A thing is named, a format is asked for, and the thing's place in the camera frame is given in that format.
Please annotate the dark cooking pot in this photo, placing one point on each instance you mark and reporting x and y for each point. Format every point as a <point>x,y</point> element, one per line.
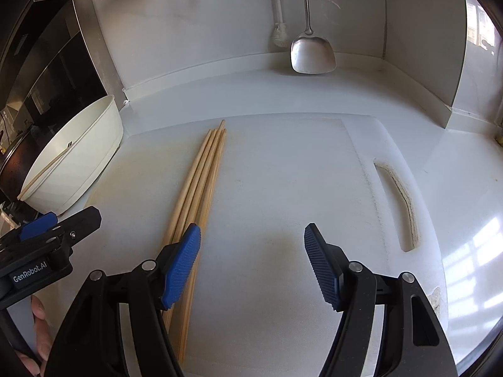
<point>13,165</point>

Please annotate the person's left hand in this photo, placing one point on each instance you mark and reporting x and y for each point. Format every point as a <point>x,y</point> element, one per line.
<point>43,337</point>

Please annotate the large white round bowl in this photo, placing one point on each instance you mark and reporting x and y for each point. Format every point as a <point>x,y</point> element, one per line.
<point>78,172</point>

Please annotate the white bottle brush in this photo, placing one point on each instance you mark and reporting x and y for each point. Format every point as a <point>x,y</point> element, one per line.
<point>279,35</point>

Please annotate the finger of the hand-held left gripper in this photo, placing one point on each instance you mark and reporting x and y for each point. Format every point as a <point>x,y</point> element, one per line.
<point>84,222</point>
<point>37,226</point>

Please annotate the metal spatula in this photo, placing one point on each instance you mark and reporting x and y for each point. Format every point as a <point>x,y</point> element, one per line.
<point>312,57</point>

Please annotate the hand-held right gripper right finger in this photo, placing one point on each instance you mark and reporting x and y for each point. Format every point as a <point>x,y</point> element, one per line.
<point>319,267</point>

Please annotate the white plastic cutting board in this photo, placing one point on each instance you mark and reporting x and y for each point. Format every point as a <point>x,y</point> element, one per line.
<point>294,184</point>

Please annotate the bundle of wooden chopsticks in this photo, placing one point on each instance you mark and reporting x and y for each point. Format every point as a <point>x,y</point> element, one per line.
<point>204,176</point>

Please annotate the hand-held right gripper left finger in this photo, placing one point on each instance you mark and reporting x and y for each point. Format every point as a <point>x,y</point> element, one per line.
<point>182,265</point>

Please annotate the black range hood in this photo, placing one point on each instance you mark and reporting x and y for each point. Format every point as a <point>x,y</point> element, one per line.
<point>51,47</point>

